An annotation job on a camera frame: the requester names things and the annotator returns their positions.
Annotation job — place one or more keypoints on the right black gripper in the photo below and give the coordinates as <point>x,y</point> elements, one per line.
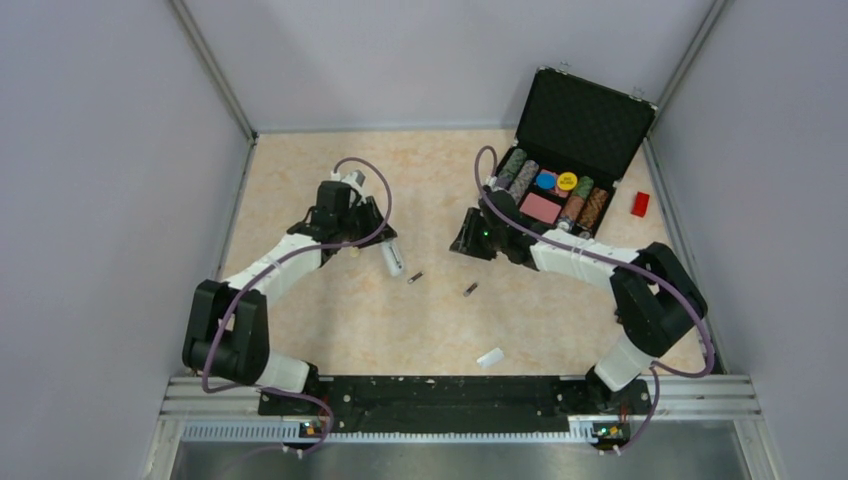
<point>467,241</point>

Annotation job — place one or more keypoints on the black poker chip case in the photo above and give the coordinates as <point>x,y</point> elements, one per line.
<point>570,124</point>

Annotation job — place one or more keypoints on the green red chip stack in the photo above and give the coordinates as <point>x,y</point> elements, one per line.
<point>575,203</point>

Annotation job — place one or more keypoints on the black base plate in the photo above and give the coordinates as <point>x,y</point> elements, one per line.
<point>457,404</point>

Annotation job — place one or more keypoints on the pink card deck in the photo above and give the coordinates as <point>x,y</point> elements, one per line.
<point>540,208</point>

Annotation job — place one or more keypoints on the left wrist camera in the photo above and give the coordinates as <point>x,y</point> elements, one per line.
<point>355,179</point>

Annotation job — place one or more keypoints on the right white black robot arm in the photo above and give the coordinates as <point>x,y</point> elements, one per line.
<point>656,301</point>

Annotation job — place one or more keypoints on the white battery cover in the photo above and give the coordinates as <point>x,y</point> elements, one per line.
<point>491,358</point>

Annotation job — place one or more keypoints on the purple green chip stack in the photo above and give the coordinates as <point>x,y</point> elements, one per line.
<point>513,164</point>

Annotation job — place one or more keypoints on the red toy brick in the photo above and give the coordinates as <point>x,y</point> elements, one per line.
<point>640,204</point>

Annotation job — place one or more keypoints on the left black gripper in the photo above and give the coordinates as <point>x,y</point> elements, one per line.
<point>370,209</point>

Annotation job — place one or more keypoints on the yellow big blind chip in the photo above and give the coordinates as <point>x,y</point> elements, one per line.
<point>567,181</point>

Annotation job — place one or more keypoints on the blue round chip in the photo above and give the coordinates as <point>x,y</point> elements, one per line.
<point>546,180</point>

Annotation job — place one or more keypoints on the AAA battery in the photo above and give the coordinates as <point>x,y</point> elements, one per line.
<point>415,277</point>
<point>470,289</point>

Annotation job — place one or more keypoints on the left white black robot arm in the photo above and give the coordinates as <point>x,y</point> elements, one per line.
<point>227,334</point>

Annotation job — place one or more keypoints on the white remote control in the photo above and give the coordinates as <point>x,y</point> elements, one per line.
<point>392,257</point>

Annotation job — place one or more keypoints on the brown orange chip stack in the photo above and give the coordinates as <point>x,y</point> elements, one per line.
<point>591,212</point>

